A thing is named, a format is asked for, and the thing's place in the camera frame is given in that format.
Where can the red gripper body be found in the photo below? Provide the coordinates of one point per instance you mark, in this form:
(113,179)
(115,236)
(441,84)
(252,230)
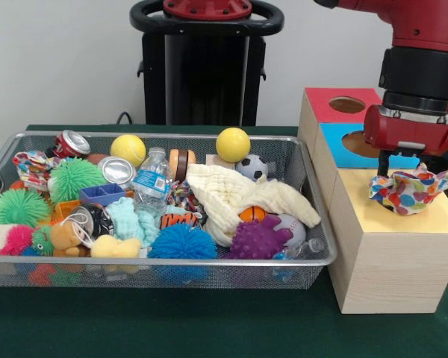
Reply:
(407,130)

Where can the wooden box with three holes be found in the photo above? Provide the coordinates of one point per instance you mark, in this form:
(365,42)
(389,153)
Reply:
(395,261)

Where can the silver drink can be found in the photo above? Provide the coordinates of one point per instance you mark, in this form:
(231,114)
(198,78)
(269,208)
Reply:
(115,171)

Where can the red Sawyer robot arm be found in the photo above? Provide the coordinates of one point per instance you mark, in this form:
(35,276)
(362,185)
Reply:
(422,56)

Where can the red drink can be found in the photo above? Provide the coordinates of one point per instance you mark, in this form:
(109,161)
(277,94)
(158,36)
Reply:
(71,143)

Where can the clear mesh bin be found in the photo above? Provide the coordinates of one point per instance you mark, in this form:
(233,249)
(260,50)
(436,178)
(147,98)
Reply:
(97,274)

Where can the cream waffle cloth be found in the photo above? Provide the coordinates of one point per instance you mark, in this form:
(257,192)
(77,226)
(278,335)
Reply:
(246,194)

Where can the green spiky ball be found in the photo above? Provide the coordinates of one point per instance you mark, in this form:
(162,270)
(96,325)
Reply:
(72,179)
(18,207)

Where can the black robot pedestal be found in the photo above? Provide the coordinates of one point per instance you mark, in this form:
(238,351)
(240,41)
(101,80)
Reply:
(205,74)

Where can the brown striped wooden burger toy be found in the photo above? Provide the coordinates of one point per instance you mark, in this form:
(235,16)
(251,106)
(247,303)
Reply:
(181,161)

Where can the yellow tennis-seam ball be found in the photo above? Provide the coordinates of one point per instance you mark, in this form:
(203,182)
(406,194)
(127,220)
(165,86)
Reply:
(128,149)

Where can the small soccer ball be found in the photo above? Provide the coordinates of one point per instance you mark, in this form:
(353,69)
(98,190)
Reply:
(251,168)

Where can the dark green tablecloth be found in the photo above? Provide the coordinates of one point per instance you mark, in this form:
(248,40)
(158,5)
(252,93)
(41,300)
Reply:
(171,324)

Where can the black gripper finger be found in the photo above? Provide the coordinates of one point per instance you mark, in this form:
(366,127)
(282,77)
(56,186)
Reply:
(383,162)
(413,159)

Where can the multicoloured patterned cloth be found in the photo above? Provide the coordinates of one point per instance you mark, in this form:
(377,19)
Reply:
(414,194)

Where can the purple spiky toy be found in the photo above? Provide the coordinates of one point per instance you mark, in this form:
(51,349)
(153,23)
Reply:
(257,240)

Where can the blue spiky ball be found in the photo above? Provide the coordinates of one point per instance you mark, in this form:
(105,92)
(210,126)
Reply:
(181,242)

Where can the smooth yellow ball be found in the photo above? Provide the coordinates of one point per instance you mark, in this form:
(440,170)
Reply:
(232,144)

